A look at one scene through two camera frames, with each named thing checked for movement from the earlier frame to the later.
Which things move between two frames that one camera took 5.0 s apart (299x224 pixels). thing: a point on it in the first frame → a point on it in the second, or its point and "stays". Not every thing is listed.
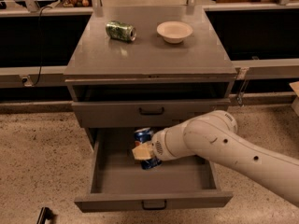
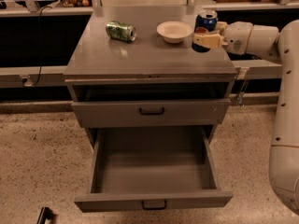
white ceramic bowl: x=174 y=32 stays
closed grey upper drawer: x=145 y=113 stays
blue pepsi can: x=144 y=135 → x=206 y=19
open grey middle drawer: x=118 y=182 stays
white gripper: x=158 y=147 → x=238 y=37
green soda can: x=121 y=31 stays
